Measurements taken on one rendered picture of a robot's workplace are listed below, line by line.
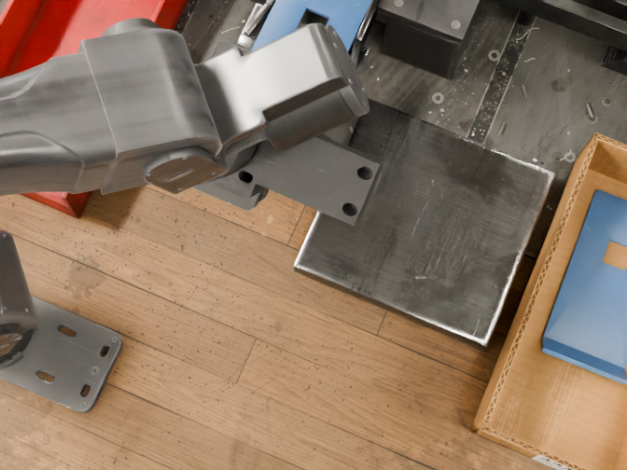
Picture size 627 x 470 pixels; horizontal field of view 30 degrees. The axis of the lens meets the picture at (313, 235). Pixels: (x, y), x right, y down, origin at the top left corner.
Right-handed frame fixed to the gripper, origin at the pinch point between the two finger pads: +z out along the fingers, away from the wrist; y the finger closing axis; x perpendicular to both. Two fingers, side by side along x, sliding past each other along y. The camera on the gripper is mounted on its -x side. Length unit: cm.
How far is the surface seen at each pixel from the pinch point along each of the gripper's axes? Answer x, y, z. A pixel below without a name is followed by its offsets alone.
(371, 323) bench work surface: -13.4, -13.0, 6.6
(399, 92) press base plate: -7.6, 4.7, 15.2
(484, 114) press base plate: -15.1, 5.7, 15.7
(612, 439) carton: -34.7, -13.6, 5.7
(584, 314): -29.0, -5.8, 9.1
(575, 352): -29.3, -8.5, 6.6
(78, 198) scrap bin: 12.5, -12.4, 3.7
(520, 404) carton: -26.9, -13.9, 5.6
